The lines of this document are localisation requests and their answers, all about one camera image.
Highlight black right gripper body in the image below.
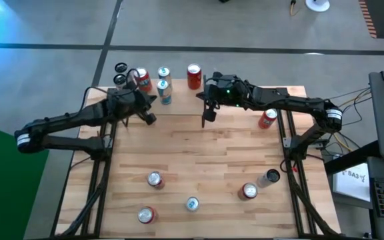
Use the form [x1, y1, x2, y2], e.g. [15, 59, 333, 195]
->
[203, 71, 251, 108]

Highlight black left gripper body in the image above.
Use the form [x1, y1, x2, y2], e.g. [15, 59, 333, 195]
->
[107, 87, 151, 120]

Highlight silver blue Red Bull can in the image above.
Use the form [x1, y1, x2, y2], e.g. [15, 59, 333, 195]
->
[185, 196, 201, 212]
[157, 66, 173, 83]
[156, 79, 173, 106]

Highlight orange Fanta can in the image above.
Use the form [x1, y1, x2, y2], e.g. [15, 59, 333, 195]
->
[134, 67, 153, 93]
[257, 108, 279, 130]

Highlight red Coca-Cola can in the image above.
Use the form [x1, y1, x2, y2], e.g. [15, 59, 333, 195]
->
[187, 63, 203, 91]

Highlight white Celsius can black lid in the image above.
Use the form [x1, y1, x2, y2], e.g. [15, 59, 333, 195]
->
[113, 73, 128, 90]
[256, 169, 281, 189]
[114, 62, 129, 75]

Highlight red soda can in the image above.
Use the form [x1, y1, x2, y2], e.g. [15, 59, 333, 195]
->
[137, 206, 159, 225]
[147, 171, 166, 191]
[238, 182, 259, 202]

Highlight wooden shelf black metal legs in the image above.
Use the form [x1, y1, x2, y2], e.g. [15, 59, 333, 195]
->
[117, 78, 210, 129]

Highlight white round stand base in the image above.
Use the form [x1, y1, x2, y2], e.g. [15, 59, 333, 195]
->
[305, 0, 331, 13]

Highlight black desk beam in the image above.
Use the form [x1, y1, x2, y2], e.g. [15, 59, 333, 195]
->
[323, 139, 381, 176]

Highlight green floor mat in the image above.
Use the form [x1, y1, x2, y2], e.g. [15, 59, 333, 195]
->
[0, 121, 50, 240]

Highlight white SA3 sign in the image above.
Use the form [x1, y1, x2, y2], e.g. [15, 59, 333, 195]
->
[331, 162, 372, 203]

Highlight black camera cable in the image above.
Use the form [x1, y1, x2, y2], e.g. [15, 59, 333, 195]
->
[80, 68, 141, 113]

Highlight yellow floor cable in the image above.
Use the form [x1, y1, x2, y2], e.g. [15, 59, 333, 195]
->
[311, 88, 373, 153]

